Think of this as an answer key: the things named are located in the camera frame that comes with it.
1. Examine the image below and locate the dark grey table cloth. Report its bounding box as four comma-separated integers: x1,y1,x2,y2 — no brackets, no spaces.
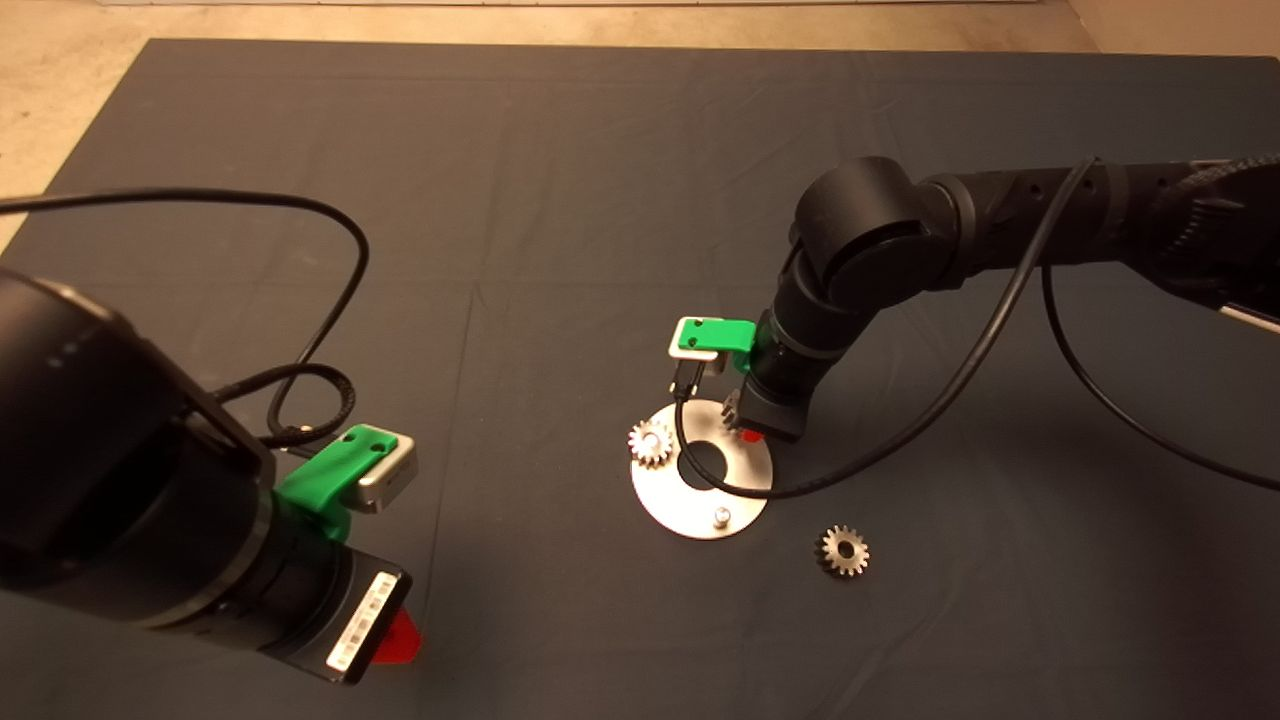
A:
0,40,1280,720

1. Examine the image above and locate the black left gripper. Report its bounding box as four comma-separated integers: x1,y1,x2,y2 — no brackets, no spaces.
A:
225,520,424,686

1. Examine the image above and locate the braided black arm cable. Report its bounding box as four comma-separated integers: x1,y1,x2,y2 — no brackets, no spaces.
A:
215,364,359,447

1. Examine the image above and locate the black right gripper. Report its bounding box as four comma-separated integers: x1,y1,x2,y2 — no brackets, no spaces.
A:
738,345,833,445

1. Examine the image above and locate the left green camera mount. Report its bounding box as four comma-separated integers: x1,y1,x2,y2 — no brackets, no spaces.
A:
277,425,401,546

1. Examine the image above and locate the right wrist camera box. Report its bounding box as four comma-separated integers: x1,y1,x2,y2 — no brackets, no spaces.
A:
668,317,731,379

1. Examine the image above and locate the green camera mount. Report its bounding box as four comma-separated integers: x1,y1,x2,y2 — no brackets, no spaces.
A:
277,425,401,546
678,320,761,376

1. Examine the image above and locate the round metal carrier plate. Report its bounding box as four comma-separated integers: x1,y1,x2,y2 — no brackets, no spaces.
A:
630,400,775,541

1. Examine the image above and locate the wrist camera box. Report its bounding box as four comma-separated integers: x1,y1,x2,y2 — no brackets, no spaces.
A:
668,317,731,379
355,432,419,515

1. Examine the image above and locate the black USB camera cable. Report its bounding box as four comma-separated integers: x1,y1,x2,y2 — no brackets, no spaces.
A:
670,157,1280,501

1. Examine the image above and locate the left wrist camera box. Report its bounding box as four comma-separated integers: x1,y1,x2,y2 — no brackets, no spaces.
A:
355,432,419,515

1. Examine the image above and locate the right green camera mount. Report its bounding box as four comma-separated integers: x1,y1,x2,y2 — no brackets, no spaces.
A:
678,320,761,376

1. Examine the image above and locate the thin black camera cable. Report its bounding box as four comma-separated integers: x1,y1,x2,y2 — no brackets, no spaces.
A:
0,188,371,448

